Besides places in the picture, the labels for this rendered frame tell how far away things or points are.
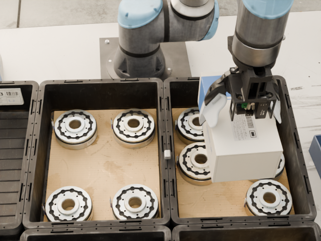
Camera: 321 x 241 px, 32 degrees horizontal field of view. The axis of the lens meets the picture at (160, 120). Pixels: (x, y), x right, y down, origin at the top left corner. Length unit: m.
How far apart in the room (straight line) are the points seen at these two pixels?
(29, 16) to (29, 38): 1.16
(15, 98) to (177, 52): 0.53
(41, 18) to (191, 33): 1.56
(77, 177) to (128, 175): 0.12
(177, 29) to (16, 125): 0.48
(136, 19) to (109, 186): 0.44
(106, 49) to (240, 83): 0.82
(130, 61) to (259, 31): 0.78
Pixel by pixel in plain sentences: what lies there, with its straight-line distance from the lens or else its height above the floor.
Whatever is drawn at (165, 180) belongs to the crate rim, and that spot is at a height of 0.93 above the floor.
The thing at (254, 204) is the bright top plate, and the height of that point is 0.86.
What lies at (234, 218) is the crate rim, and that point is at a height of 0.93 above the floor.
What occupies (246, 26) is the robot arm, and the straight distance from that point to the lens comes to 0.85.
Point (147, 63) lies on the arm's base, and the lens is 1.58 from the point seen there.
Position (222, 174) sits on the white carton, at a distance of 1.05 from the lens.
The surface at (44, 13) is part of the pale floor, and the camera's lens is 3.01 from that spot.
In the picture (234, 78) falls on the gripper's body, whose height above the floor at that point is 1.25.
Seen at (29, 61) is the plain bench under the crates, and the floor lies 0.70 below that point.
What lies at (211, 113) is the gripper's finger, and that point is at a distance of 1.02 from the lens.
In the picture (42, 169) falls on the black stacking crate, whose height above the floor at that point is 0.86.
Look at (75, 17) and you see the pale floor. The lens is 2.96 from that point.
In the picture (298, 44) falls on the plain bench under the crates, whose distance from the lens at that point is 1.85.
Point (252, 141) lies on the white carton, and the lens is 1.03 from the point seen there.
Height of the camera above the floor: 1.95
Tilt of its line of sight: 52 degrees down
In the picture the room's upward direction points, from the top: 1 degrees clockwise
